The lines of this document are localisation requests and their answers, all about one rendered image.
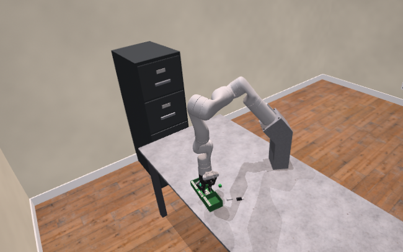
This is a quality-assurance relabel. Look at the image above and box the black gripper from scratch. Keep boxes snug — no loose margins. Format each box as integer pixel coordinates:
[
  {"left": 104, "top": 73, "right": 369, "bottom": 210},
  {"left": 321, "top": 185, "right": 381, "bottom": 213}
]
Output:
[{"left": 195, "top": 174, "right": 217, "bottom": 194}]

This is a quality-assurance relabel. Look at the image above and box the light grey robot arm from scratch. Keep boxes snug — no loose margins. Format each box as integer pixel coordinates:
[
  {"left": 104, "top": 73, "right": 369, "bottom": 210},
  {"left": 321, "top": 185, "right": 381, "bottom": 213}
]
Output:
[{"left": 187, "top": 76, "right": 277, "bottom": 180}]

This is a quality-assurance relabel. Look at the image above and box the green rack of bins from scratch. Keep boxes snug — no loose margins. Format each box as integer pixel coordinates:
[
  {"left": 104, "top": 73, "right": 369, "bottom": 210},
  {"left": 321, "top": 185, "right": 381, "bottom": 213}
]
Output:
[{"left": 190, "top": 178, "right": 223, "bottom": 212}]

